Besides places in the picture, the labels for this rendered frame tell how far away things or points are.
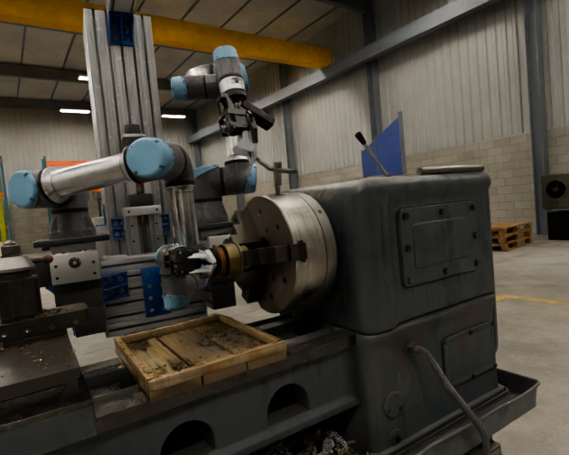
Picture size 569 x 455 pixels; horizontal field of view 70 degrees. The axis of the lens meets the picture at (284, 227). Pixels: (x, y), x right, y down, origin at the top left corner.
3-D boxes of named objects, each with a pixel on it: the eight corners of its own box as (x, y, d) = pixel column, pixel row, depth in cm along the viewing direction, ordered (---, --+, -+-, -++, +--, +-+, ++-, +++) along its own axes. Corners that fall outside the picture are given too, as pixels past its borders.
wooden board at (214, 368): (222, 326, 121) (220, 312, 121) (287, 357, 91) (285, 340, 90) (115, 353, 105) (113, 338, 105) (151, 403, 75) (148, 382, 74)
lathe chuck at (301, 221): (263, 287, 129) (262, 188, 122) (325, 323, 103) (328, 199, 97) (237, 292, 124) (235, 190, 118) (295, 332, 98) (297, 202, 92)
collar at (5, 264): (35, 265, 91) (33, 253, 90) (35, 269, 84) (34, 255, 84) (-8, 272, 86) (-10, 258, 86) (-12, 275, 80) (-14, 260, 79)
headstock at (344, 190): (393, 276, 171) (386, 184, 169) (506, 292, 130) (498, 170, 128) (271, 306, 139) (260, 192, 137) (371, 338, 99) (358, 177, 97)
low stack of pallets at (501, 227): (491, 242, 888) (489, 222, 885) (534, 243, 820) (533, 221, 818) (461, 250, 812) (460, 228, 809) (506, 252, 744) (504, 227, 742)
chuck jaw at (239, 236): (265, 248, 113) (250, 214, 118) (272, 238, 109) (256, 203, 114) (228, 254, 107) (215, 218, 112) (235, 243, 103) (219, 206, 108)
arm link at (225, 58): (237, 58, 128) (236, 40, 119) (244, 89, 126) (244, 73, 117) (212, 61, 127) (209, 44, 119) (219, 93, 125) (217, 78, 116)
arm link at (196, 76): (183, 65, 168) (167, 69, 124) (209, 63, 169) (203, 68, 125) (187, 94, 173) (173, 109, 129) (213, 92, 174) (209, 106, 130)
